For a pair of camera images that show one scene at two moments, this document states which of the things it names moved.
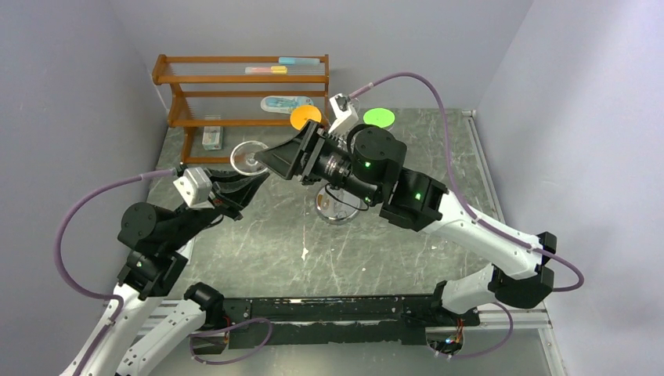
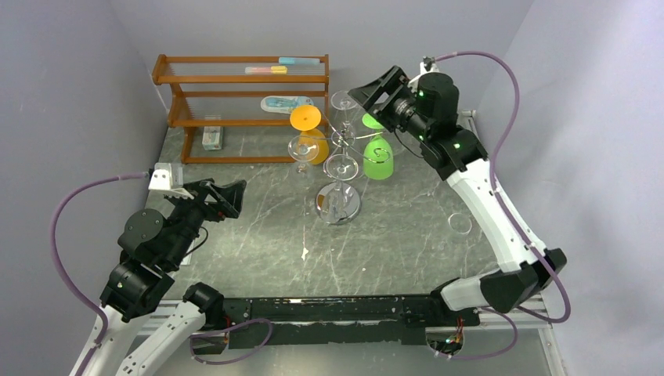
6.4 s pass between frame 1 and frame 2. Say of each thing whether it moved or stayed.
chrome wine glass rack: stayed
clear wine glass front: moved
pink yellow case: stayed
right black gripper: moved
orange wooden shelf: stayed
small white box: stayed
